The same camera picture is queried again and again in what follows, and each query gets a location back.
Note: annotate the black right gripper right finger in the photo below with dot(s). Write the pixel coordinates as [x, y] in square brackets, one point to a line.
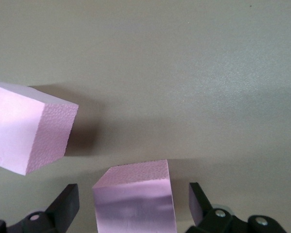
[215, 222]

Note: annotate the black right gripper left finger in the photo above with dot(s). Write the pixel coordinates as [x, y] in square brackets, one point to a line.
[60, 213]

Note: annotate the pink foam block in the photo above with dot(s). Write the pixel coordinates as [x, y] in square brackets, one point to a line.
[135, 199]
[26, 128]

